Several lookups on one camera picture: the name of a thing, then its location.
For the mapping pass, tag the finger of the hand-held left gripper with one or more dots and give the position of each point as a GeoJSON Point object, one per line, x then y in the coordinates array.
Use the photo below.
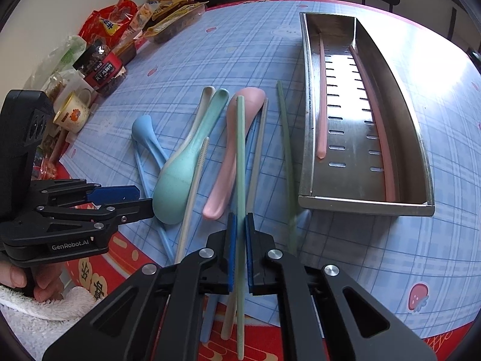
{"type": "Point", "coordinates": [112, 194]}
{"type": "Point", "coordinates": [131, 210]}

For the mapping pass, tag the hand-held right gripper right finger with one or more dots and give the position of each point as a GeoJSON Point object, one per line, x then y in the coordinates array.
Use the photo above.
{"type": "Point", "coordinates": [250, 255]}

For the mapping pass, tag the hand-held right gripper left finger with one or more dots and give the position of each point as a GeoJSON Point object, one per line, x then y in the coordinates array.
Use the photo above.
{"type": "Point", "coordinates": [232, 252]}

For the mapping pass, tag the green spoon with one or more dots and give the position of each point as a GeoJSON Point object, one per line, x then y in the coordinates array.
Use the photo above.
{"type": "Point", "coordinates": [176, 184]}

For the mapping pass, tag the beige chopstick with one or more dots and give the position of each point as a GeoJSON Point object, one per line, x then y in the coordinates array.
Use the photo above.
{"type": "Point", "coordinates": [260, 139]}
{"type": "Point", "coordinates": [197, 180]}

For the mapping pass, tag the blue spoon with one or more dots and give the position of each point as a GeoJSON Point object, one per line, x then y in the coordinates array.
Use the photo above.
{"type": "Point", "coordinates": [144, 128]}

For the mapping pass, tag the green chopstick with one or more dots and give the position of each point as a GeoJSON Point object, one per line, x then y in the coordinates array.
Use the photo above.
{"type": "Point", "coordinates": [284, 139]}
{"type": "Point", "coordinates": [240, 158]}

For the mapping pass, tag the pink spoon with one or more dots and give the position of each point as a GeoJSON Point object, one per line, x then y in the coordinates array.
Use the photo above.
{"type": "Point", "coordinates": [227, 139]}

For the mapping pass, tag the steel utensil tray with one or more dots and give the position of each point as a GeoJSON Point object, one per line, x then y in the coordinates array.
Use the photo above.
{"type": "Point", "coordinates": [349, 180]}

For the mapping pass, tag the beige spoon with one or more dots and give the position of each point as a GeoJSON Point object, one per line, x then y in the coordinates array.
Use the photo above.
{"type": "Point", "coordinates": [203, 101]}

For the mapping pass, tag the pink chopstick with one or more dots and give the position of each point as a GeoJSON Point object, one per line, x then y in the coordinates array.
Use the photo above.
{"type": "Point", "coordinates": [375, 120]}
{"type": "Point", "coordinates": [322, 101]}

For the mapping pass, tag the person's left forearm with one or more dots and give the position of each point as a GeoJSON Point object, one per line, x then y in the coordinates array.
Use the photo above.
{"type": "Point", "coordinates": [56, 331]}

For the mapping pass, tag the person's left hand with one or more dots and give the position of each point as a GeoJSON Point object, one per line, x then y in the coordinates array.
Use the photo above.
{"type": "Point", "coordinates": [13, 276]}

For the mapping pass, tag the small red snack packet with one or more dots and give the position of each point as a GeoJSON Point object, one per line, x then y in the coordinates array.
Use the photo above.
{"type": "Point", "coordinates": [47, 171]}

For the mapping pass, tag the white enamel mug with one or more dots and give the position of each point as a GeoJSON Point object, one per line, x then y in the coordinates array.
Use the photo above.
{"type": "Point", "coordinates": [73, 114]}

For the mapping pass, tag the clear packet of dried food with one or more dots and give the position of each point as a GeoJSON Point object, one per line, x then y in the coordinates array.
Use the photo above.
{"type": "Point", "coordinates": [58, 86]}

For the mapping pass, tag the clear plastic bag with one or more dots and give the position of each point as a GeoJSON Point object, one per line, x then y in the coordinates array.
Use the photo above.
{"type": "Point", "coordinates": [60, 56]}

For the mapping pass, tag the jar with red label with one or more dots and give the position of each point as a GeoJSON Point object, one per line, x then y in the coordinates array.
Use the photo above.
{"type": "Point", "coordinates": [99, 71]}

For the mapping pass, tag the blue plaid tablecloth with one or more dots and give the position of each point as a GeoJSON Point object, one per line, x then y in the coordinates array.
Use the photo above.
{"type": "Point", "coordinates": [375, 255]}

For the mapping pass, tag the red snack bag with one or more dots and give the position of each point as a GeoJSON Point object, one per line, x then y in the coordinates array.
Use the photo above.
{"type": "Point", "coordinates": [109, 20]}

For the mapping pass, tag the white orange snack packet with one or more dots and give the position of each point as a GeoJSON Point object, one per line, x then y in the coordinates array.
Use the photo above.
{"type": "Point", "coordinates": [144, 15]}

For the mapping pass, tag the yellow labelled food tray pack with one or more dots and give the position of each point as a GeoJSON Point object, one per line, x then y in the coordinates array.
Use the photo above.
{"type": "Point", "coordinates": [176, 22]}

